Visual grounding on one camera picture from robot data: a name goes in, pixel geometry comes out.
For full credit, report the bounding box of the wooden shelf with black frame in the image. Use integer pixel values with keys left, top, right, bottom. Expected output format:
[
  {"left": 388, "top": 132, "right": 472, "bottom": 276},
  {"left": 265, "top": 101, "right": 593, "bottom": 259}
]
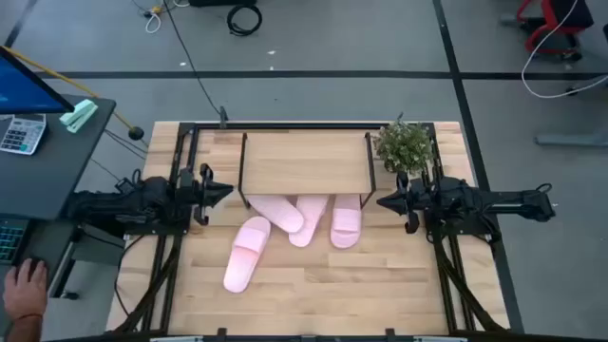
[{"left": 236, "top": 130, "right": 378, "bottom": 210}]

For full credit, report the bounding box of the grey desk leg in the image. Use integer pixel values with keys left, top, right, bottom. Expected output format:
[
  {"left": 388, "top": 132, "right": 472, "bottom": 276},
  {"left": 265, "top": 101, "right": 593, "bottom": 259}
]
[{"left": 534, "top": 132, "right": 608, "bottom": 147}]

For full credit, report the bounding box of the backlit black keyboard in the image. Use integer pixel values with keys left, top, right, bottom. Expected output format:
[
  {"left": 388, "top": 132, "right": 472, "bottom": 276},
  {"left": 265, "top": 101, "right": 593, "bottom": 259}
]
[{"left": 0, "top": 218, "right": 29, "bottom": 265}]

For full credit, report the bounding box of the red cart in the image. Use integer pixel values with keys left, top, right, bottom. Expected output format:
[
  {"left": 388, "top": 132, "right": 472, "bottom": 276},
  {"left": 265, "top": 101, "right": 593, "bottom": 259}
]
[{"left": 516, "top": 0, "right": 595, "bottom": 62}]

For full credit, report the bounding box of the yellow pole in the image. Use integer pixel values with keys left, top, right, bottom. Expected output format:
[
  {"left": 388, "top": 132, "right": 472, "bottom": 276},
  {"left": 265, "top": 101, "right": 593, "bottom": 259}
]
[{"left": 0, "top": 45, "right": 145, "bottom": 143}]

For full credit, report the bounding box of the person's hand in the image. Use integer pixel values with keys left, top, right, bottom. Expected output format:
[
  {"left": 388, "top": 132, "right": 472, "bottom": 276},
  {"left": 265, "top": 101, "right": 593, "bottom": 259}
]
[{"left": 2, "top": 258, "right": 49, "bottom": 322}]

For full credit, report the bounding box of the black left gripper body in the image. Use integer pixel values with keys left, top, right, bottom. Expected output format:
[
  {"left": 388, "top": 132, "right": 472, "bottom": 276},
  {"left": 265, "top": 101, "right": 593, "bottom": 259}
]
[{"left": 179, "top": 162, "right": 214, "bottom": 227}]

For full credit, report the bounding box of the pink slide sandal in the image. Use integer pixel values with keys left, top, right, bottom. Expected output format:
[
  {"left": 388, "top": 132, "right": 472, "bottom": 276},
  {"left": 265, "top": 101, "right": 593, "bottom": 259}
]
[
  {"left": 245, "top": 194, "right": 306, "bottom": 235},
  {"left": 288, "top": 194, "right": 330, "bottom": 249},
  {"left": 330, "top": 193, "right": 363, "bottom": 250},
  {"left": 222, "top": 216, "right": 273, "bottom": 295}
]

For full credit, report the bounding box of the small green potted plant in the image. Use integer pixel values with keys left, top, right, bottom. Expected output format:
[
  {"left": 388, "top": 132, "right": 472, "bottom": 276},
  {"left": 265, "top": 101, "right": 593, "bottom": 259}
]
[{"left": 372, "top": 112, "right": 436, "bottom": 176}]

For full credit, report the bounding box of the long white cable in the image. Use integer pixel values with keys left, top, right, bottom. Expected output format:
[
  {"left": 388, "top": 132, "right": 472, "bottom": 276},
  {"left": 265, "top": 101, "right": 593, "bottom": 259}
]
[{"left": 521, "top": 0, "right": 608, "bottom": 100}]

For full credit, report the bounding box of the mint green stapler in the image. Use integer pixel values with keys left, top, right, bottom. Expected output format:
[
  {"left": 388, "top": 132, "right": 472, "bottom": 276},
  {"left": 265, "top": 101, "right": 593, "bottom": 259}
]
[{"left": 58, "top": 98, "right": 100, "bottom": 134}]

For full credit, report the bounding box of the dark grey desk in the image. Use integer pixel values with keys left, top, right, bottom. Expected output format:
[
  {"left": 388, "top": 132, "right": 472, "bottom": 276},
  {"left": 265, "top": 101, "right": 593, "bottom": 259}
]
[{"left": 0, "top": 93, "right": 118, "bottom": 222}]

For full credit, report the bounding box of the coiled black cable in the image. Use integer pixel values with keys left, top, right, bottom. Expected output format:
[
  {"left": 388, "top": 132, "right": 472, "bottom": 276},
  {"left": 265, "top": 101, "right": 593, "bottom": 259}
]
[{"left": 226, "top": 3, "right": 263, "bottom": 38}]

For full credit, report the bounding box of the person's forearm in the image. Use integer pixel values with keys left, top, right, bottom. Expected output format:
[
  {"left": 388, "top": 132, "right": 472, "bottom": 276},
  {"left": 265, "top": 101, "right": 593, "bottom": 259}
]
[{"left": 3, "top": 313, "right": 44, "bottom": 342}]

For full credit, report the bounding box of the black computer monitor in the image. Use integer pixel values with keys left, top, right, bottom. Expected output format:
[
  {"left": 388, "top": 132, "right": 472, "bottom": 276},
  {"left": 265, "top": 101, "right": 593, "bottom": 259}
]
[{"left": 0, "top": 45, "right": 75, "bottom": 115}]

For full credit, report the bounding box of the dark grey keyboard tray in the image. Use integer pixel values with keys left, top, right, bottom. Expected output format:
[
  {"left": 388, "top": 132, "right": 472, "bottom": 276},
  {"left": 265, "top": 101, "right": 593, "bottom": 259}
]
[{"left": 0, "top": 216, "right": 80, "bottom": 341}]

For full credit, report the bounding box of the flat black box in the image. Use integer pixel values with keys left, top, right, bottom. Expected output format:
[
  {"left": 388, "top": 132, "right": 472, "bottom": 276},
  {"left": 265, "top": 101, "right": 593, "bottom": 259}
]
[{"left": 188, "top": 0, "right": 257, "bottom": 8}]

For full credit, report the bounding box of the grey desk calculator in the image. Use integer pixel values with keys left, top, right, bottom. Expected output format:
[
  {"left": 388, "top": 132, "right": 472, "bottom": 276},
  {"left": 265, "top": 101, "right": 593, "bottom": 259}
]
[{"left": 0, "top": 113, "right": 48, "bottom": 157}]

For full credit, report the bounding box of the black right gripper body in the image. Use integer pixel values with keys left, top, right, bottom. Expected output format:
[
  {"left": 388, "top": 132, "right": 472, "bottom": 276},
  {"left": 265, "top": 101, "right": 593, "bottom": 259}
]
[{"left": 397, "top": 170, "right": 441, "bottom": 235}]

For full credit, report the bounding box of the short white cable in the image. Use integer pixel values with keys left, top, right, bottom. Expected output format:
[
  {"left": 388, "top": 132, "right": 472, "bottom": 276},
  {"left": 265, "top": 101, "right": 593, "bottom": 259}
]
[{"left": 144, "top": 9, "right": 163, "bottom": 35}]

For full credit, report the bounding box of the long black floor cable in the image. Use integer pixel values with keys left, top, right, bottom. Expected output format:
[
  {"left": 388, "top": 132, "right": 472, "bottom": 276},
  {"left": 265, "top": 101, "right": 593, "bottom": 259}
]
[{"left": 162, "top": 0, "right": 225, "bottom": 120}]

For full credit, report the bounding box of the black metal rig frame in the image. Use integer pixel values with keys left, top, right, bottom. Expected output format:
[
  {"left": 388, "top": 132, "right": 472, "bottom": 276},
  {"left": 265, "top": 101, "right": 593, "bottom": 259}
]
[{"left": 113, "top": 121, "right": 509, "bottom": 342}]

